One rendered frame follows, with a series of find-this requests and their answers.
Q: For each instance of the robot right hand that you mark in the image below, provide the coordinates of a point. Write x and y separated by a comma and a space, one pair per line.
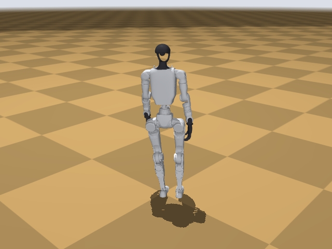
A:
189, 131

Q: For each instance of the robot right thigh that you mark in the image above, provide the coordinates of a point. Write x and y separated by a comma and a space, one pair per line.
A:
179, 135

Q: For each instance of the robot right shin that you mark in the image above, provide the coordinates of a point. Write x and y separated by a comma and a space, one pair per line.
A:
179, 172

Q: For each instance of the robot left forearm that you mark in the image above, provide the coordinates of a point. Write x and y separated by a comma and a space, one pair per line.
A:
146, 105

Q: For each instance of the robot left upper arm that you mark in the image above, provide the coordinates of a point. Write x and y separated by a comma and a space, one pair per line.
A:
145, 84

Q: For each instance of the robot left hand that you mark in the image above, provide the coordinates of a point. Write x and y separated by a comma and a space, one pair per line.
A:
146, 116

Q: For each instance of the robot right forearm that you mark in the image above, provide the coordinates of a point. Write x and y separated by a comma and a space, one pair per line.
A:
187, 109

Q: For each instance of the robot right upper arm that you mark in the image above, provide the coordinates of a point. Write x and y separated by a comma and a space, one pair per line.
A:
181, 75

